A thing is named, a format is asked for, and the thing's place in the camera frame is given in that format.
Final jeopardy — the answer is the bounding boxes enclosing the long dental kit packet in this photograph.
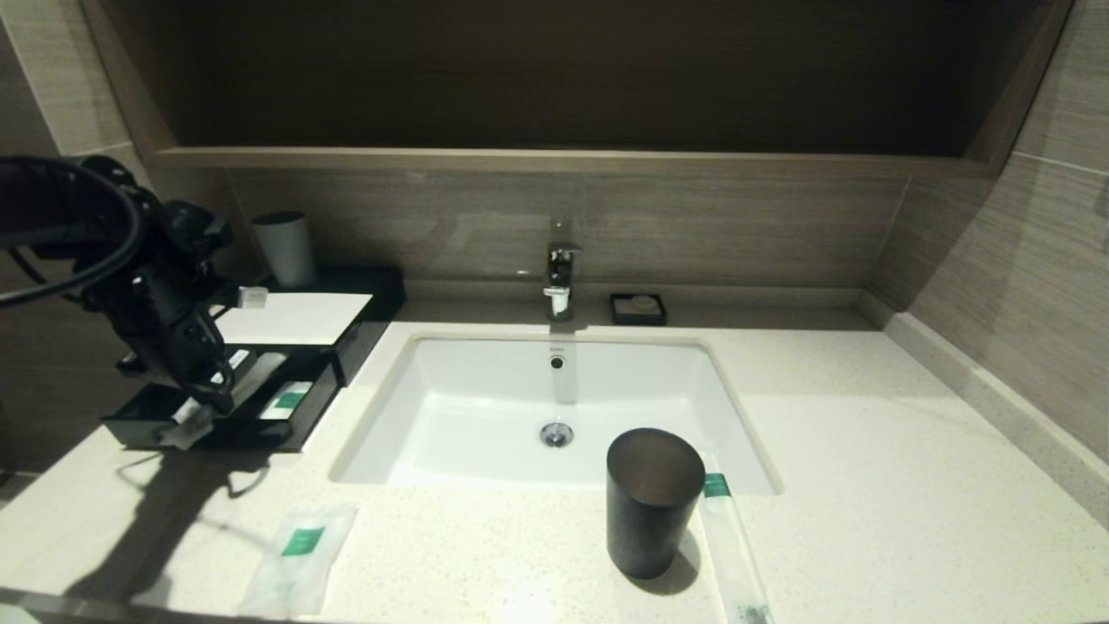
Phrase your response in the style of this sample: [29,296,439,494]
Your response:
[160,419,216,450]

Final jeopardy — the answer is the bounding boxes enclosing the black glossy drawer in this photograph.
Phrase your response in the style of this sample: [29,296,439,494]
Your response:
[102,351,344,453]

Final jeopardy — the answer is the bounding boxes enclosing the black box white ribbed top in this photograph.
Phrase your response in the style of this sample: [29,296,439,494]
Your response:
[199,265,405,388]

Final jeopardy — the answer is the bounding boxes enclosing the long white packet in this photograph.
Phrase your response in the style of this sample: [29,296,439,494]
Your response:
[173,394,222,427]

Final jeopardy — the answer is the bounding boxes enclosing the small green label packet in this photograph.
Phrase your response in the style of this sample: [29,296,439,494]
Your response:
[258,381,314,421]

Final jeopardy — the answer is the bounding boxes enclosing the grey cup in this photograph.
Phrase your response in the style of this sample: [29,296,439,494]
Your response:
[250,211,317,289]

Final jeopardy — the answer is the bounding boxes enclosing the square shower cap packet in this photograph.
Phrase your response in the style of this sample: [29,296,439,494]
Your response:
[238,505,358,616]

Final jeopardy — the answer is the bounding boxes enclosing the white sink basin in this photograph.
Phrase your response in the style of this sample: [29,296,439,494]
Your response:
[329,334,781,497]

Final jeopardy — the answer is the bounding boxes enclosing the chrome faucet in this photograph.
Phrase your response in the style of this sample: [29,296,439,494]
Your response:
[542,219,583,323]

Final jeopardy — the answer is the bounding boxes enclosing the black soap dish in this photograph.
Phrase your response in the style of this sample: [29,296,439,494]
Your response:
[609,293,667,327]

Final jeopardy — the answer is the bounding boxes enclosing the dark tumbler cup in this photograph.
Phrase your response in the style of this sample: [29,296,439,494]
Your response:
[605,427,705,580]

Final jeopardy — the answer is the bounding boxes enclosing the long green label packet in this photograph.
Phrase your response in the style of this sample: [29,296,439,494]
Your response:
[697,451,774,624]

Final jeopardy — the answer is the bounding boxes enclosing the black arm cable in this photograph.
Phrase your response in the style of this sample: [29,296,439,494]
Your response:
[0,156,145,306]

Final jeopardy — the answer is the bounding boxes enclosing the wooden wall shelf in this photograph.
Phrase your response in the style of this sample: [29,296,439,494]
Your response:
[78,0,1073,179]

